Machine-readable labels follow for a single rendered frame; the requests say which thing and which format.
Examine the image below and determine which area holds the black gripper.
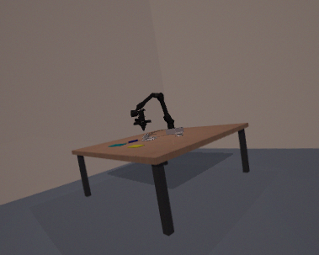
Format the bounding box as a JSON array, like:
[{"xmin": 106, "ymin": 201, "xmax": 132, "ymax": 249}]
[{"xmin": 134, "ymin": 115, "xmax": 151, "ymax": 131}]

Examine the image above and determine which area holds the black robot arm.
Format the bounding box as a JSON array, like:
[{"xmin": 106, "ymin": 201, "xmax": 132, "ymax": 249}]
[{"xmin": 130, "ymin": 93, "xmax": 174, "ymax": 129}]

